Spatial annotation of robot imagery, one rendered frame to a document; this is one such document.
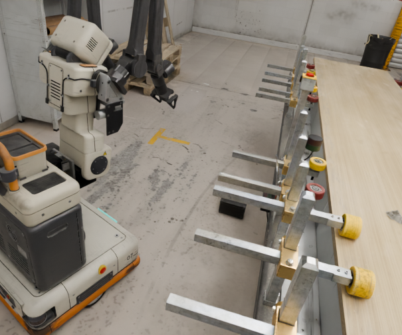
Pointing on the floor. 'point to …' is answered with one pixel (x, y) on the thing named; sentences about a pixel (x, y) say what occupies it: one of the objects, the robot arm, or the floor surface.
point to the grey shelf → (30, 52)
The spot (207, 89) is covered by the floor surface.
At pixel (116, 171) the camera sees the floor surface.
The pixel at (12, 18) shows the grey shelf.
